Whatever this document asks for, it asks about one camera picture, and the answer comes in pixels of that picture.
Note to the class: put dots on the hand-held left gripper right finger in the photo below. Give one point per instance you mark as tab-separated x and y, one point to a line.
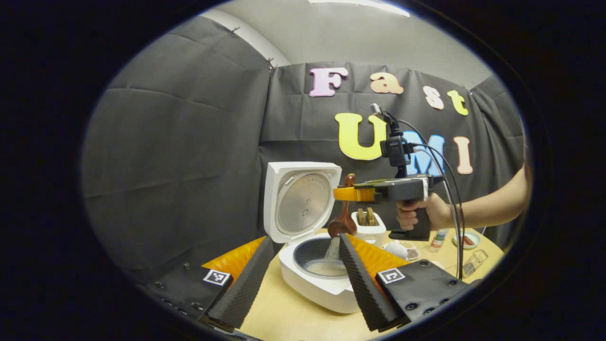
362	284

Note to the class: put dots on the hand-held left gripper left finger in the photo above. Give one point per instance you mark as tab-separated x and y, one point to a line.
248	289

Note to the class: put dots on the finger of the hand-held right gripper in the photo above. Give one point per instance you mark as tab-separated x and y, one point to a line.
352	194

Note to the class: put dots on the brown wooden spoon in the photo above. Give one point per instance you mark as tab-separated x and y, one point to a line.
342	225

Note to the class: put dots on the white rice cooker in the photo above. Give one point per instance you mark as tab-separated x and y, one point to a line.
303	203

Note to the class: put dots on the brown bread slice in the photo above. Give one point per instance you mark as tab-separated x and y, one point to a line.
360	217
371	216

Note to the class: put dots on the white toaster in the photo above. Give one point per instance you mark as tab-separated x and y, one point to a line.
371	233

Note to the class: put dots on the clear plastic water bottle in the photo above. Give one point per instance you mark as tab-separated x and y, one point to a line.
439	239

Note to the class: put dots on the pale green plate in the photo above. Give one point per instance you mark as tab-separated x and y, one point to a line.
457	240

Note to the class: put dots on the red meat slice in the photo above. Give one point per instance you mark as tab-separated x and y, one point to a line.
467	240

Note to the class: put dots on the black backdrop cloth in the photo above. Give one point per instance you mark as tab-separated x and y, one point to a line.
180	166

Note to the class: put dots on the large ceiling light panel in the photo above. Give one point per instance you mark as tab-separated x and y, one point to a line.
369	5

